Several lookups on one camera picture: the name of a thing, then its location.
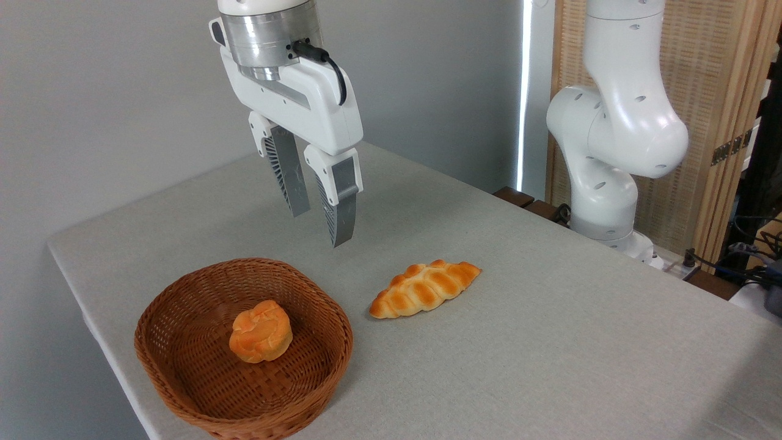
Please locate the braided long bread loaf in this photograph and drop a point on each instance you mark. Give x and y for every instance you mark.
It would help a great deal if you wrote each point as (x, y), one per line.
(424, 288)

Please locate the brass screen hinge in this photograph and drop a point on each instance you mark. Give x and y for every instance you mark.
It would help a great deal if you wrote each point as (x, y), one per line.
(730, 148)

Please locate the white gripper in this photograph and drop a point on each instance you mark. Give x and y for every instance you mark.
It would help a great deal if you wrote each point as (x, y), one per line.
(305, 107)

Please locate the round orange bread roll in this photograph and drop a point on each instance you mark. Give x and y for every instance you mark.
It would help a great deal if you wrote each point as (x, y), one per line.
(261, 333)

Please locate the woven bamboo folding screen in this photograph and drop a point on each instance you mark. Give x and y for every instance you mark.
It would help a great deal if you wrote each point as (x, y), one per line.
(715, 73)

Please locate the dark wooden block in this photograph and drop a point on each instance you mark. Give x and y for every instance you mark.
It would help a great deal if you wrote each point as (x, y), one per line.
(513, 196)
(542, 210)

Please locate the grey tablecloth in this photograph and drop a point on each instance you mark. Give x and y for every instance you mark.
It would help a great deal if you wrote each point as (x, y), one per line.
(550, 342)

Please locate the brown woven wicker basket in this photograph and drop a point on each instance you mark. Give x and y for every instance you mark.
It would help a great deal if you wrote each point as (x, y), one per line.
(183, 342)

